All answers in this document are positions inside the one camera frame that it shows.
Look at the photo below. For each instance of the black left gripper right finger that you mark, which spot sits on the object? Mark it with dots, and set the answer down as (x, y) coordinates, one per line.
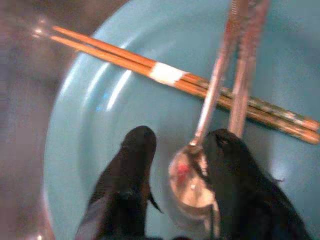
(240, 180)

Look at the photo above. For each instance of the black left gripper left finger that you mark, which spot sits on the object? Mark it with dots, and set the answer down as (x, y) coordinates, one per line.
(125, 180)

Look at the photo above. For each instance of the gold metal spoon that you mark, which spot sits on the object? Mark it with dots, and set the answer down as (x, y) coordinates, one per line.
(192, 190)

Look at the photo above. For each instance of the gold metal fork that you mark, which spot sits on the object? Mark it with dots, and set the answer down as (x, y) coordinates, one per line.
(240, 100)

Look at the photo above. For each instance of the patterned wooden chopstick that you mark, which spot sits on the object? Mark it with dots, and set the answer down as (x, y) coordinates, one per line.
(112, 60)
(112, 49)

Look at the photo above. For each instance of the teal plastic plate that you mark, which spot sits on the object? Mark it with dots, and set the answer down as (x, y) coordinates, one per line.
(100, 125)

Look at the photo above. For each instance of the stainless steel double sink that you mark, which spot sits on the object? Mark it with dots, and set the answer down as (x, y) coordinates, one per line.
(25, 125)

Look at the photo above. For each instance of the white tape band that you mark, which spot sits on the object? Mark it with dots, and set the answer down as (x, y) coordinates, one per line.
(167, 73)

